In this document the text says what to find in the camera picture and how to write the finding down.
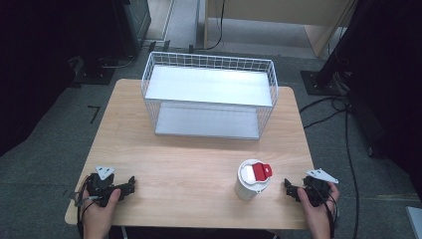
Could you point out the black cabinet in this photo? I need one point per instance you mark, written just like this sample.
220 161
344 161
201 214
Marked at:
132 26

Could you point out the person's right hand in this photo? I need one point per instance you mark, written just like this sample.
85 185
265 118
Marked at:
315 214

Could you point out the wooden desk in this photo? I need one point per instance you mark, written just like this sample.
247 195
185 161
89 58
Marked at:
275 11

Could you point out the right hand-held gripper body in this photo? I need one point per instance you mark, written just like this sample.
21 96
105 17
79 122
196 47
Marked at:
316 189

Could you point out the black stand base plate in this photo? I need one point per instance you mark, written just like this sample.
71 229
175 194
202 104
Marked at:
323 83
94 71

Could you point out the black stand post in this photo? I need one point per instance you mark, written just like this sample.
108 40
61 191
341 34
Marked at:
341 40

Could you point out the white flat panel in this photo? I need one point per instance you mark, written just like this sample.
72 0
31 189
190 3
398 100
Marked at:
415 222

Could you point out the white table leg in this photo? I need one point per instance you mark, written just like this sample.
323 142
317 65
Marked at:
124 233

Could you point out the white cup with red lid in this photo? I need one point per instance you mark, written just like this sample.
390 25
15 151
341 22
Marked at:
252 181

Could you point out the dark curtain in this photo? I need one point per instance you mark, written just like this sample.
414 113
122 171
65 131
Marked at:
394 83
40 59

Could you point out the person's left hand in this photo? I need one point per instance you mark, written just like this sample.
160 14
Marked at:
99 215

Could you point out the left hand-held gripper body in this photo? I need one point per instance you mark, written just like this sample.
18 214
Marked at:
99 187

